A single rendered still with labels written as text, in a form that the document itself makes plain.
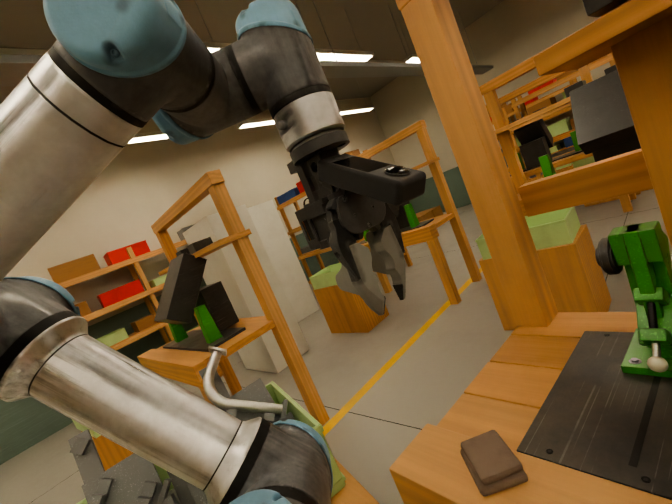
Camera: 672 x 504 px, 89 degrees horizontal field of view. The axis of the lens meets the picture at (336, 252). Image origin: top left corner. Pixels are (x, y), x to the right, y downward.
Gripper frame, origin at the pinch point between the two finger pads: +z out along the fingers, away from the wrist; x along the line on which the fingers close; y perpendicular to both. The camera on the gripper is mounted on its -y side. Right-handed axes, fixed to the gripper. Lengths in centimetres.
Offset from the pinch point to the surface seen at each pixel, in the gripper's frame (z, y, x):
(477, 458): 36.3, 8.9, -12.1
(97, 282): -58, 678, -6
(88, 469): 24, 84, 41
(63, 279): -77, 623, 33
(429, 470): 39.3, 17.9, -8.4
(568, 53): -22, -10, -53
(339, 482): 48, 44, -2
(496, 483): 37.8, 5.1, -10.1
